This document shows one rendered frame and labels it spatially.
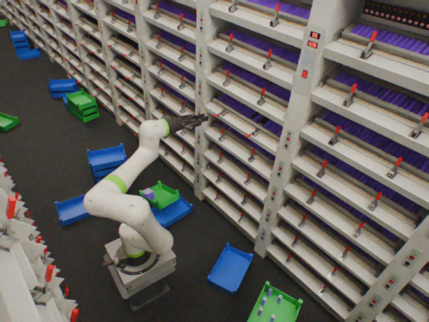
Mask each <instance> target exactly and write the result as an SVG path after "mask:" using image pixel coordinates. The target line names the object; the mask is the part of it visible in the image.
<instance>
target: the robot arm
mask: <svg viewBox="0 0 429 322"><path fill-rule="evenodd" d="M194 119H195V120H194ZM208 119H209V116H205V114H204V113H203V114H198V115H194V114H193V115H192V114H187V115H182V116H176V118H172V117H169V118H164V119H158V120H147V121H145V122H143V123H142V124H141V125H140V127H139V148H138V150H137V151H136V152H135V153H134V154H133V155H132V156H131V157H130V158H129V159H128V160H127V161H126V162H125V163H124V164H123V165H122V166H120V167H119V168H117V169H116V170H115V171H113V172H112V173H110V174H109V175H108V176H106V177H105V178H104V179H102V180H101V181H100V182H99V183H98V184H97V185H95V186H94V187H93V188H92V189H91V190H90V191H89V192H88V193H87V194H86V195H85V197H84V208H85V210H86V211H87V212H88V213H89V214H90V215H93V216H95V217H103V218H108V219H112V220H116V221H118V222H121V223H122V224H121V226H120V228H119V235H120V239H121V243H122V246H123V248H122V249H119V250H116V252H117V253H116V255H115V256H114V260H111V261H108V262H106V263H103V264H102V265H103V267H106V266H110V265H112V264H115V265H118V264H119V265H120V267H121V269H123V268H126V266H127V265H130V266H140V265H143V264H144V263H146V262H147V261H148V260H149V258H150V256H151V252H152V253H155V254H165V253H167V252H168V251H169V250H170V249H171V248H172V246H173V237H172V235H171V233H170V232H169V231H168V230H166V229H165V228H164V227H162V226H161V225H160V223H159V222H158V221H157V220H156V219H155V217H154V215H153V213H152V211H151V208H150V206H149V203H148V202H147V201H146V200H145V199H144V198H143V197H140V196H137V195H127V194H125V193H126V191H127V190H128V189H129V187H130V186H131V184H132V183H133V182H134V180H135V179H136V178H137V176H138V175H139V174H140V173H141V172H142V171H143V170H144V169H145V168H146V167H147V166H148V165H149V164H150V163H151V162H153V161H154V160H156V159H157V157H158V154H159V141H160V138H161V137H165V136H167V137H169V135H172V134H175V133H176V132H178V131H180V130H182V129H183V128H189V130H191V129H193V128H195V127H198V126H201V124H202V122H205V121H208Z"/></svg>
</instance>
